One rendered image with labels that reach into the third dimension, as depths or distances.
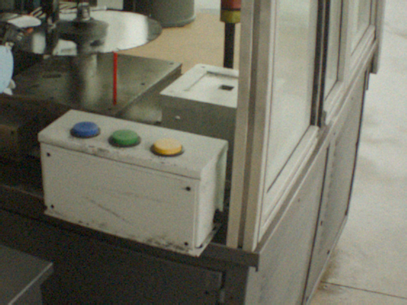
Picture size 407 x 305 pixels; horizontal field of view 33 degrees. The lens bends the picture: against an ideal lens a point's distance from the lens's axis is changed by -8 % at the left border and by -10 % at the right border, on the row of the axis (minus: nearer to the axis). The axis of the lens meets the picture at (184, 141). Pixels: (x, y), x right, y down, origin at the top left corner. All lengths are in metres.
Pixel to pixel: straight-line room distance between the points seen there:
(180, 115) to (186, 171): 0.26
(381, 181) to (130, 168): 2.06
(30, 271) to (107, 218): 0.17
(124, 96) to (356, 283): 1.23
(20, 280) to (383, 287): 1.55
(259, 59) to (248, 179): 0.19
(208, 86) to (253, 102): 0.31
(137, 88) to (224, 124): 0.25
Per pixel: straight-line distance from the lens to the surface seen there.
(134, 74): 1.53
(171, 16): 2.18
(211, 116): 1.27
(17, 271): 1.08
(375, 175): 3.09
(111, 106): 1.37
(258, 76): 1.01
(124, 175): 1.10
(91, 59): 1.50
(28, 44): 1.43
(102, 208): 1.15
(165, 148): 1.07
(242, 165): 1.07
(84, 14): 1.45
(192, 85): 1.34
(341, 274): 2.41
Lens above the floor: 1.37
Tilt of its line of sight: 25 degrees down
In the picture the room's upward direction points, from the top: 2 degrees clockwise
